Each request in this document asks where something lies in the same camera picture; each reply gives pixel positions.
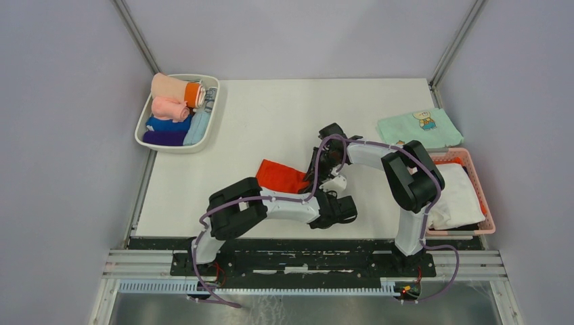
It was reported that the left aluminium frame post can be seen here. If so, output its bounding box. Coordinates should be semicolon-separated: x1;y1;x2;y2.
110;0;160;74

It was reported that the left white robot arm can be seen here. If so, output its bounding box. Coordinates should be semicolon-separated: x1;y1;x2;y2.
187;177;357;276

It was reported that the purple rolled towel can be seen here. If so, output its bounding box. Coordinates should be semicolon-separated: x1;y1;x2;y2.
143;131;187;146

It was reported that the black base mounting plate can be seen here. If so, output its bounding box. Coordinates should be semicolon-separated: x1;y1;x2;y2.
128;238;484;289

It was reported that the white plastic tray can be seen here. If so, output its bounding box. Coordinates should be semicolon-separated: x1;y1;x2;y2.
134;72;221;154

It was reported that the light blue rolled towel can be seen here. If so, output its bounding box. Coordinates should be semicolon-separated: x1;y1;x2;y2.
183;87;218;146

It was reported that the peach orange rolled towel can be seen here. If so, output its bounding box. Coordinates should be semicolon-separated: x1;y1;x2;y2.
151;73;206;108

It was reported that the front aluminium rail frame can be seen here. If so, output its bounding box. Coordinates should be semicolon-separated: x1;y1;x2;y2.
88;250;524;324

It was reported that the pink perforated plastic basket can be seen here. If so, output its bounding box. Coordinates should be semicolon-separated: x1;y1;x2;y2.
426;148;495;238

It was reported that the white folded towel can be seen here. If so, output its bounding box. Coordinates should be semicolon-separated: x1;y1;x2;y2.
426;162;487;231

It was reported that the green cartoon bear cloth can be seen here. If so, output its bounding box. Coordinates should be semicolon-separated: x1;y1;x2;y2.
376;108;464;149

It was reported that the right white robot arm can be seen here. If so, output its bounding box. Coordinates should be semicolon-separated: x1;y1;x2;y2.
299;123;445;276

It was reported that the pink panda towel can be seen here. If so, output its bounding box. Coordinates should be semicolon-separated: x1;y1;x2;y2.
151;97;190;123

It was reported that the aluminium corner frame post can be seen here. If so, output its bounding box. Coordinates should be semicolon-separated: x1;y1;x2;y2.
428;0;488;109

